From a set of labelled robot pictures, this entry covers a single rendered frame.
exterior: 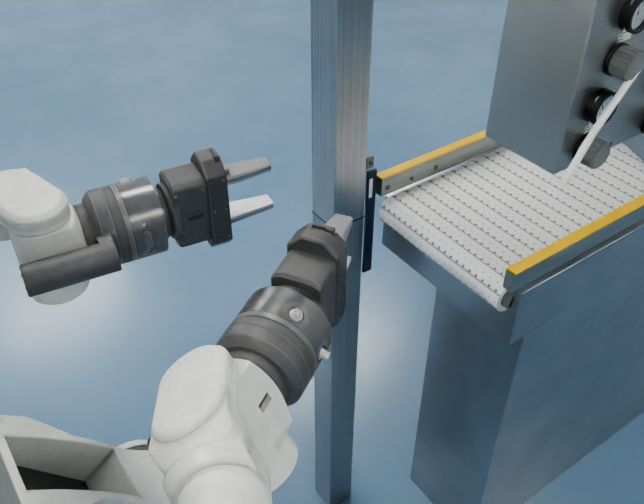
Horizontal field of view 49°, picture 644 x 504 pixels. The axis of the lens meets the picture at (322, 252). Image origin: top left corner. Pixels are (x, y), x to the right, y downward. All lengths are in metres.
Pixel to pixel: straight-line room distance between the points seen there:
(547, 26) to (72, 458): 0.74
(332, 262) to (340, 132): 0.37
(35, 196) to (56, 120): 2.47
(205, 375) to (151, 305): 1.64
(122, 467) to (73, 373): 1.10
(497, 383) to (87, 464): 0.69
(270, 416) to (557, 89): 0.43
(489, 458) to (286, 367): 0.88
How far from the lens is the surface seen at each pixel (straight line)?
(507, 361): 1.23
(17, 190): 0.80
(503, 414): 1.32
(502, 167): 1.21
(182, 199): 0.79
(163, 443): 0.52
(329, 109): 0.99
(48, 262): 0.76
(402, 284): 2.20
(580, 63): 0.75
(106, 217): 0.77
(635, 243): 1.18
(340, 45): 0.95
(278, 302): 0.62
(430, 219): 1.07
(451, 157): 1.17
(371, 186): 1.09
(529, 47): 0.78
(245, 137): 2.94
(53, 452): 0.94
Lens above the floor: 1.46
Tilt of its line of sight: 39 degrees down
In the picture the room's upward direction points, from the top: straight up
